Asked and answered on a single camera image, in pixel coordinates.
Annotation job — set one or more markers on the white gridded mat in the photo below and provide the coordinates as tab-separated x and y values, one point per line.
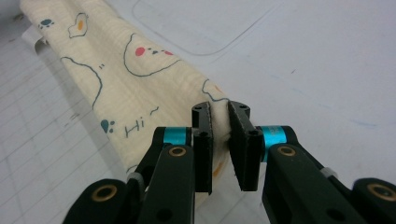
311	62

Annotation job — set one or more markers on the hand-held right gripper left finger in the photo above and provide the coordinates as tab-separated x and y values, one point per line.
203	155

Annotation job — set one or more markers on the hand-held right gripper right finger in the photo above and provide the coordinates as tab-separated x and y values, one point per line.
246	155

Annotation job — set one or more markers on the cream printed cloth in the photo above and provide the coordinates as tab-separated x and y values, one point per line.
130	93

